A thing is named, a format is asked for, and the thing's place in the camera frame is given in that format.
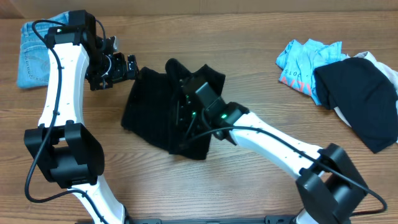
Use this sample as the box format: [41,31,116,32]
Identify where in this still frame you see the black sparkly knit garment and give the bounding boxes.
[121,58,226,160]

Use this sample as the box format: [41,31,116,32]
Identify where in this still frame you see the folded blue denim jeans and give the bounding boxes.
[16,22,50,89]

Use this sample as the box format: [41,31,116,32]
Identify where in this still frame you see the light blue printed t-shirt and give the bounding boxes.
[275,39,349,105]

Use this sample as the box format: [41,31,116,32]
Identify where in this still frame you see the white cloth garment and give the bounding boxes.
[334,51,397,127]

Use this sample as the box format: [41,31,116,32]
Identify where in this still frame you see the plain black cloth garment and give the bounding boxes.
[314,57,397,153]

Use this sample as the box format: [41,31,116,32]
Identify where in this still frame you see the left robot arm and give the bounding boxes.
[24,10,139,223]

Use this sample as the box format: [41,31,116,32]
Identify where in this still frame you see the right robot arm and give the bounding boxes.
[181,77,367,223]

